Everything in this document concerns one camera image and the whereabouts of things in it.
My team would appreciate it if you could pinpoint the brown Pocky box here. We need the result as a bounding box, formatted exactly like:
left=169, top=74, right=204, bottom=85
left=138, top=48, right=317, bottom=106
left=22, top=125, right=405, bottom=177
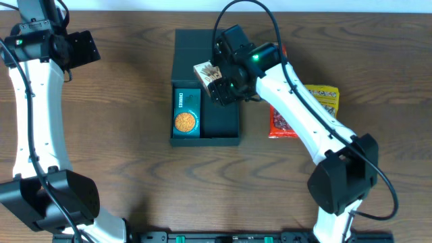
left=193, top=61, right=222, bottom=94

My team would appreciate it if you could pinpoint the black gift box with lid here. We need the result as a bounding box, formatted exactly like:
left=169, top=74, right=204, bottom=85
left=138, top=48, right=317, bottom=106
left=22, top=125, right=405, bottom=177
left=169, top=29, right=240, bottom=147

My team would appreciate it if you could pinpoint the teal cookies box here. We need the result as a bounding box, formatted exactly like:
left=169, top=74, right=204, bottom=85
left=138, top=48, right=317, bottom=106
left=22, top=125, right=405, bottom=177
left=173, top=88, right=201, bottom=138

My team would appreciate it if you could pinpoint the red Hello Panda box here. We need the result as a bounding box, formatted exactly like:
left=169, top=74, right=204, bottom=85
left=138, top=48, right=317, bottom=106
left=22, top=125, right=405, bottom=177
left=274, top=43, right=288, bottom=58

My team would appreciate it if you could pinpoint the red Hacks candy bag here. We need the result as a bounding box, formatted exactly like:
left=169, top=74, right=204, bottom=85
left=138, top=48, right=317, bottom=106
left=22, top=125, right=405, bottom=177
left=269, top=106, right=298, bottom=138

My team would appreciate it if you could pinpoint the yellow Hacks candy bag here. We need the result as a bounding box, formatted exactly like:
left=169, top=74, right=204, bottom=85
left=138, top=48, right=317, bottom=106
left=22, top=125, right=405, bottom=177
left=305, top=84, right=340, bottom=117

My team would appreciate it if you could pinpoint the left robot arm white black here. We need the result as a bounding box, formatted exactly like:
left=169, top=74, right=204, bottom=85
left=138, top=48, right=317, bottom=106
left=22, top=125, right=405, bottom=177
left=1, top=30, right=128, bottom=242

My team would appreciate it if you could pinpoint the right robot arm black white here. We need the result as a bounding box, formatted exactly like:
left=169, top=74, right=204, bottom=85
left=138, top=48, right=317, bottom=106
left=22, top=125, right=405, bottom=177
left=203, top=25, right=379, bottom=242

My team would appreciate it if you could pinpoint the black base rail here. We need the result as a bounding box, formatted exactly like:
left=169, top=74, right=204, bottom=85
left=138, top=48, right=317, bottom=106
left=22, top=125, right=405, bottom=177
left=52, top=231, right=395, bottom=243

